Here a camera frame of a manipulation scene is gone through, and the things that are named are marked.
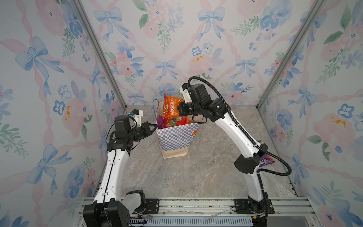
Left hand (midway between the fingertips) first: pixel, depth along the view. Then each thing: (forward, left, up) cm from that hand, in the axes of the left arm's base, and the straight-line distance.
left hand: (157, 125), depth 74 cm
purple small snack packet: (-8, -66, -25) cm, 71 cm away
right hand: (+6, -11, +7) cm, 14 cm away
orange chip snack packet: (+6, -7, +8) cm, 12 cm away
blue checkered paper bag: (-3, -9, -11) cm, 15 cm away
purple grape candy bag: (+11, +1, -11) cm, 16 cm away
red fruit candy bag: (+6, -9, -3) cm, 11 cm away
